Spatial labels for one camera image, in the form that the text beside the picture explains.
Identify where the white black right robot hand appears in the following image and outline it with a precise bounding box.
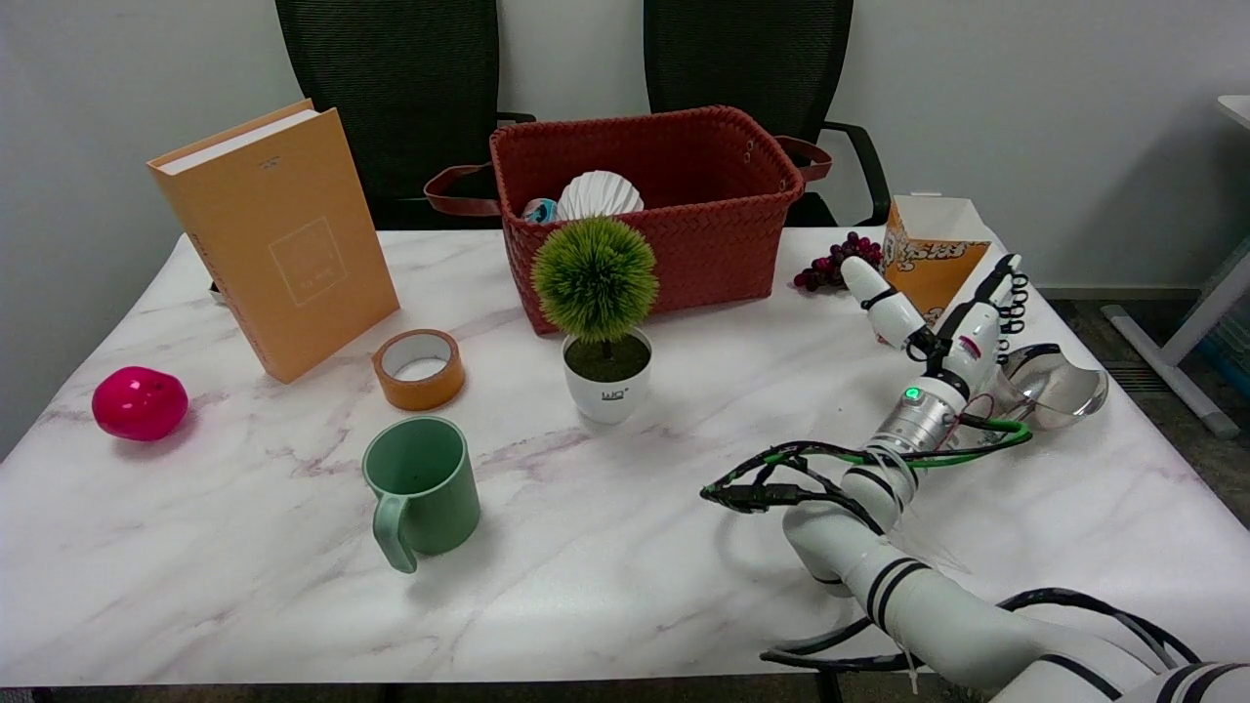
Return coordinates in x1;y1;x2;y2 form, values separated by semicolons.
842;254;1031;401

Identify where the orange white popcorn box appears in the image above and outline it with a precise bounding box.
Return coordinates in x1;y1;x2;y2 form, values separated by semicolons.
876;195;992;345

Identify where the steel scoop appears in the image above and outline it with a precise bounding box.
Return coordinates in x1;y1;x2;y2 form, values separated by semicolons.
986;343;1109;440

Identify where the dark purple grape bunch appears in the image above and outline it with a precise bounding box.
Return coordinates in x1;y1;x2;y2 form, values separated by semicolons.
793;231;884;294

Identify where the black mesh office chair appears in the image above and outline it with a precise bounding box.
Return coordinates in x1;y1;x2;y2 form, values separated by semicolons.
274;0;536;231
643;0;893;228

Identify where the green plant in white pot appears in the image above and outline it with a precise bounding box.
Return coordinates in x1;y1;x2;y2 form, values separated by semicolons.
531;216;660;426

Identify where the white pleated paper ball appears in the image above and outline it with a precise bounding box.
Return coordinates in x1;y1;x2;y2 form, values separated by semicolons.
557;171;646;222

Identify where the brown tape roll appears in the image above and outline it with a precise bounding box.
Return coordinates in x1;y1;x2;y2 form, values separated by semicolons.
371;328;467;412

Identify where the green mug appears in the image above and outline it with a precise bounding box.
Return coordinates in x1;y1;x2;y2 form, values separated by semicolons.
361;416;482;575

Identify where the orange hardcover book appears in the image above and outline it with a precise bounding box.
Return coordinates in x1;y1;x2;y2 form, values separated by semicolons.
146;99;401;385

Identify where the pink ball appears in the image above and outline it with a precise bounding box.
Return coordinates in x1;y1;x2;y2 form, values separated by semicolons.
92;366;189;442

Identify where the black green robot cable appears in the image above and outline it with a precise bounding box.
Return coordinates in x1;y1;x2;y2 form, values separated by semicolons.
701;415;1034;517

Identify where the red woven basket with handles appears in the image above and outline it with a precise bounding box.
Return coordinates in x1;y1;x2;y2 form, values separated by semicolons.
424;105;834;336

